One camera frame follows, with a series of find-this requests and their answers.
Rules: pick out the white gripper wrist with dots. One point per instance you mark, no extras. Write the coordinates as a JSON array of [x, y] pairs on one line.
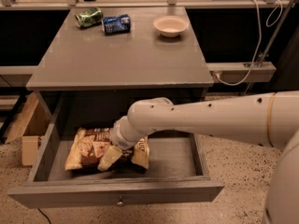
[[121, 139]]

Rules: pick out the brown sea salt chip bag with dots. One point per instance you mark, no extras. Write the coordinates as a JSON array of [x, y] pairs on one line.
[[89, 147]]

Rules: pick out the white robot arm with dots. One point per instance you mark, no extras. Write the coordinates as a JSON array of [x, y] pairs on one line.
[[270, 119]]

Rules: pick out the open grey top drawer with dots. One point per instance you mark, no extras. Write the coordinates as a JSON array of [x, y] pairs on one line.
[[177, 167]]

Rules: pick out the grey cabinet with counter top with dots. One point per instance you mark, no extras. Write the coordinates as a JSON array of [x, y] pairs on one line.
[[90, 79]]

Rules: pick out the cardboard box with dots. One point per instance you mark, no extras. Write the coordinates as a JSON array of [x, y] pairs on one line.
[[29, 127]]

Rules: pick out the blue soda can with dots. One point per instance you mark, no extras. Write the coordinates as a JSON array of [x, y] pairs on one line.
[[116, 24]]

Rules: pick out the crushed green soda can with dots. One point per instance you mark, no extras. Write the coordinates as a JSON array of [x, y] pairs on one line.
[[89, 17]]

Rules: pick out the white paper bowl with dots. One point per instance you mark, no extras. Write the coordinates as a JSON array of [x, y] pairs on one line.
[[170, 26]]

